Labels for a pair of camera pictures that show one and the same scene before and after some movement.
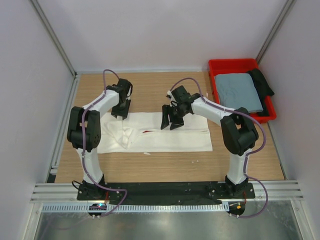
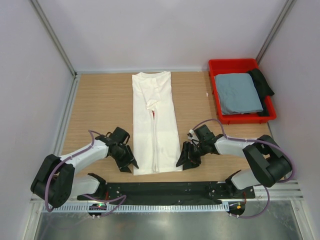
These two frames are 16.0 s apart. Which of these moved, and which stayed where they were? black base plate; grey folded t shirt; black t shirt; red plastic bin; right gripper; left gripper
Moved: right gripper; left gripper
Stayed: black t shirt; black base plate; grey folded t shirt; red plastic bin
